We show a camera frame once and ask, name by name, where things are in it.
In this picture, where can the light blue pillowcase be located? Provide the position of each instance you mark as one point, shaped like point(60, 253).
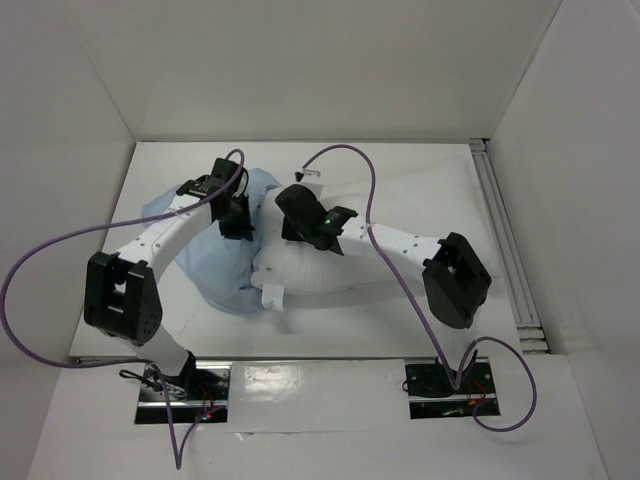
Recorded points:
point(221, 268)

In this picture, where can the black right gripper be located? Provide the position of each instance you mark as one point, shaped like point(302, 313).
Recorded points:
point(292, 232)

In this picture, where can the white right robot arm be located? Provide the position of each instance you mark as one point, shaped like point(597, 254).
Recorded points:
point(456, 282)

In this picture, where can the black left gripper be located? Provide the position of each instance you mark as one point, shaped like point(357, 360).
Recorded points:
point(243, 230)

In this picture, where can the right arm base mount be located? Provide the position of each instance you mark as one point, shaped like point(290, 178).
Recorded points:
point(430, 395)

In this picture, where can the white pillow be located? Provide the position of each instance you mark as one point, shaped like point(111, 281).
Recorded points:
point(429, 203)

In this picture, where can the aluminium rail right side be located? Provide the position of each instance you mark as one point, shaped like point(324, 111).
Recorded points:
point(529, 327)

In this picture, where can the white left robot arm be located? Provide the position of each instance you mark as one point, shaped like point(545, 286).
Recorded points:
point(121, 297)

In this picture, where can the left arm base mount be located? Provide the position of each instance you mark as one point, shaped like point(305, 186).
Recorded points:
point(207, 402)

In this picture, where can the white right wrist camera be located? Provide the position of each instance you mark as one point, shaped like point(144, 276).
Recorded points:
point(311, 179)

